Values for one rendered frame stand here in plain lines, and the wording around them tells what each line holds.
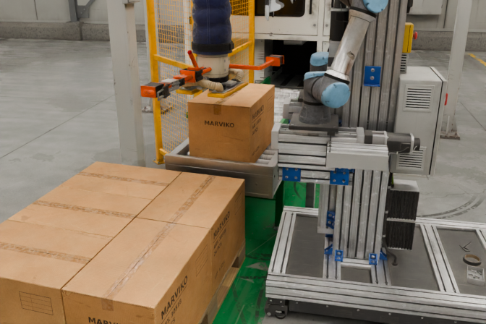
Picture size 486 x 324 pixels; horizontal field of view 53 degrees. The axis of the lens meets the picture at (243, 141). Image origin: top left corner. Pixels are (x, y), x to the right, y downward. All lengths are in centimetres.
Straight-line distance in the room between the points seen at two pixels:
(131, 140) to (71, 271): 202
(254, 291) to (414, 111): 131
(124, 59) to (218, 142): 122
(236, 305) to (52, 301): 103
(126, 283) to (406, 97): 148
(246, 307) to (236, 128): 102
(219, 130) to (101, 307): 136
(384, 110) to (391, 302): 93
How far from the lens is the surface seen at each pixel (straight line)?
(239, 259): 298
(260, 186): 292
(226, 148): 295
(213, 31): 257
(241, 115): 285
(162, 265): 210
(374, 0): 210
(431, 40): 1164
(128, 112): 394
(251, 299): 278
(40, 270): 221
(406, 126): 241
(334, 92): 207
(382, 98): 241
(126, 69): 385
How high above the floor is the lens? 171
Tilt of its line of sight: 20 degrees down
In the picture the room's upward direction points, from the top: straight up
